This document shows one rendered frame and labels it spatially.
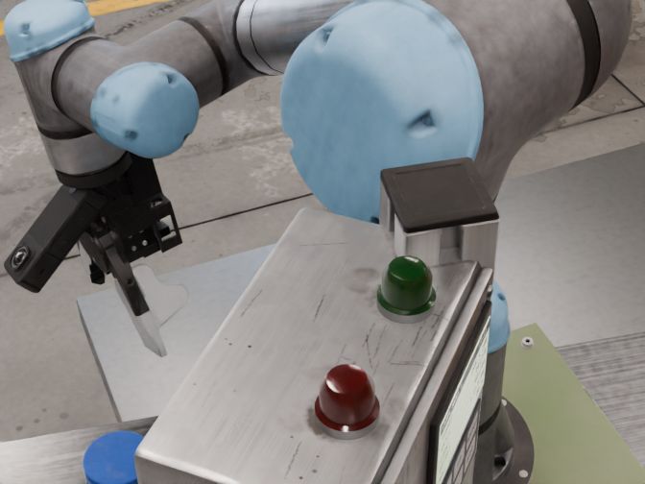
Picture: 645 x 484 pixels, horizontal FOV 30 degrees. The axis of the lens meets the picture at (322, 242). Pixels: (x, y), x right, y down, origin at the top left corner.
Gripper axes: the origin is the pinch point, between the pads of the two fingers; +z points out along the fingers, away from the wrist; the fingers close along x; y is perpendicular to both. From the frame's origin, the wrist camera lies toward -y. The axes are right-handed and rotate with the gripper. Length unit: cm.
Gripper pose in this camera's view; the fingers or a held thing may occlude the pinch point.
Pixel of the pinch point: (125, 323)
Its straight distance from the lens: 125.2
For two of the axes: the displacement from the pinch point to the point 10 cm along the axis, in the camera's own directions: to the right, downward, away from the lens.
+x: -5.4, -4.6, 7.1
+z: 1.5, 7.7, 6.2
